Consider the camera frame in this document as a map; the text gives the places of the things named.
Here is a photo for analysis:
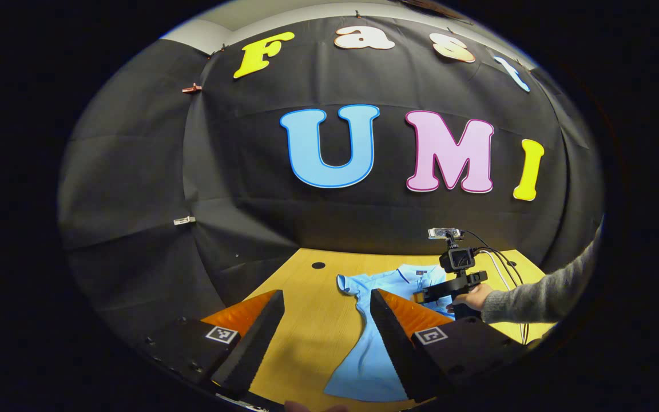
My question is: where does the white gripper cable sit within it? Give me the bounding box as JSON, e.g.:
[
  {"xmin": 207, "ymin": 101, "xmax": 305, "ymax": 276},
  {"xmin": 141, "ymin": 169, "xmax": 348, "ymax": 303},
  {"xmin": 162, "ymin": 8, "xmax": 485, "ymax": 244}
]
[{"xmin": 481, "ymin": 249, "xmax": 514, "ymax": 290}]

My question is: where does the black backdrop cloth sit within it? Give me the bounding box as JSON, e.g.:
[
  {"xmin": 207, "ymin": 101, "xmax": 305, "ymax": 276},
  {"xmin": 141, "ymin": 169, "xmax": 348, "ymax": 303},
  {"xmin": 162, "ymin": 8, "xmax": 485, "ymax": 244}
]
[{"xmin": 58, "ymin": 14, "xmax": 605, "ymax": 344}]

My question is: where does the light blue T-shirt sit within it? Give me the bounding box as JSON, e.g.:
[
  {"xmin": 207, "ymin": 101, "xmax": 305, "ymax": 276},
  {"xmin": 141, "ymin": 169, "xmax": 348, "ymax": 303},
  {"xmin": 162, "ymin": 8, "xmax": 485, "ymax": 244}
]
[{"xmin": 324, "ymin": 263, "xmax": 456, "ymax": 402}]

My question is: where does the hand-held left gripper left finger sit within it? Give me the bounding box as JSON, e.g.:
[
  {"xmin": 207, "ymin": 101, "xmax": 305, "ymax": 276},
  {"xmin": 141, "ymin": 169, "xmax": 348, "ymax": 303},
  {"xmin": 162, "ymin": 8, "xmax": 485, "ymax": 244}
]
[{"xmin": 138, "ymin": 289, "xmax": 285, "ymax": 401}]

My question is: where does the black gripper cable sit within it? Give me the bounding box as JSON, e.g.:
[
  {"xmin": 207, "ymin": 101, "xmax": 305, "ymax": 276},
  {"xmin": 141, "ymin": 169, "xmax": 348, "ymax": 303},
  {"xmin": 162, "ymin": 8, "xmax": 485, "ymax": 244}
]
[{"xmin": 462, "ymin": 229, "xmax": 530, "ymax": 345}]

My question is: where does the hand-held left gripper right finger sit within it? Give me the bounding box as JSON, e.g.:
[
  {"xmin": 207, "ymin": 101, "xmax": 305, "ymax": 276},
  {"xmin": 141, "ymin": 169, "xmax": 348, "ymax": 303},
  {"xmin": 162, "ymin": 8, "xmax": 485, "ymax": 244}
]
[{"xmin": 370, "ymin": 288, "xmax": 530, "ymax": 402}]

